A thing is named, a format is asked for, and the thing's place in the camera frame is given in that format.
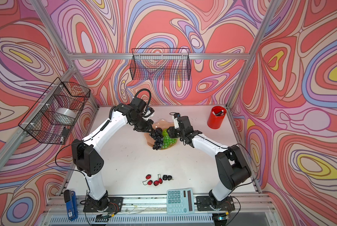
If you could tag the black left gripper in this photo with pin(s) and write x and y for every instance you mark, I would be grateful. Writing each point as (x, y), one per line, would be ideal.
(147, 128)

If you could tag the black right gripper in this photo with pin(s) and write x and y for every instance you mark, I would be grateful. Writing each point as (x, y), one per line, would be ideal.
(171, 133)

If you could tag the green grape bunch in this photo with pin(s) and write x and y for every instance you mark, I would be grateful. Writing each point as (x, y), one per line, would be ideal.
(168, 142)

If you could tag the pink scalloped fruit bowl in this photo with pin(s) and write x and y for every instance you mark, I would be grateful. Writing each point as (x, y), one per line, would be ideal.
(163, 124)

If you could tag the black grape bunch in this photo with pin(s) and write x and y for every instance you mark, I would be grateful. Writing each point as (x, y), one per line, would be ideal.
(157, 135)

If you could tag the black berries pair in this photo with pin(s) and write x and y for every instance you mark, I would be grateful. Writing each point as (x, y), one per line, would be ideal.
(167, 177)

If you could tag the green bumpy round fruit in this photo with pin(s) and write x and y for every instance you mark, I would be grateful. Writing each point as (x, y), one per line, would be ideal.
(165, 134)

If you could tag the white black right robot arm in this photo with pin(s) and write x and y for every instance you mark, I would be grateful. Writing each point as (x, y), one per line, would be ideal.
(232, 167)

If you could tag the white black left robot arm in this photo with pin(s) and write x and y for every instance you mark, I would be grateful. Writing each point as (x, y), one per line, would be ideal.
(87, 152)

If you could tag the red cup holder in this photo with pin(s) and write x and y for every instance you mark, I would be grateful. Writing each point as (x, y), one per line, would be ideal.
(216, 117)

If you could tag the red cherries cluster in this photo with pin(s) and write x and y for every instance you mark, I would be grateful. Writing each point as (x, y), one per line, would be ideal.
(149, 181)

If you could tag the silver tape roll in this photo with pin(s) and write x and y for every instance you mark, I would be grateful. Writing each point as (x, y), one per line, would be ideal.
(64, 116)

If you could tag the teal calculator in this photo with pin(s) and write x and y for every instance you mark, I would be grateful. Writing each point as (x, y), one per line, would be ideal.
(180, 201)

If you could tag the blue black handheld tool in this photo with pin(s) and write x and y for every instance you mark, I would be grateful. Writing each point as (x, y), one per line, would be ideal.
(71, 204)

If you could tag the black wire basket back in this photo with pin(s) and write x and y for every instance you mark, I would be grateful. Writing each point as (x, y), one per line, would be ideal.
(160, 64)

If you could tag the black wire basket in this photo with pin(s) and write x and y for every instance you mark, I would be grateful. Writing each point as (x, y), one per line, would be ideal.
(40, 124)
(160, 64)

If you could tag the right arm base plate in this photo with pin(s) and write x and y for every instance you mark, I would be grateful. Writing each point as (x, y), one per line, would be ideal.
(207, 203)

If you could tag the black wire basket left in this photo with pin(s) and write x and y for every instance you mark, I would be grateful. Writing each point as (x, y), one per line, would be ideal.
(40, 124)

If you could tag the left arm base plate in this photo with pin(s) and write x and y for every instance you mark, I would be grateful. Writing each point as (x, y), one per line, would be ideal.
(105, 204)

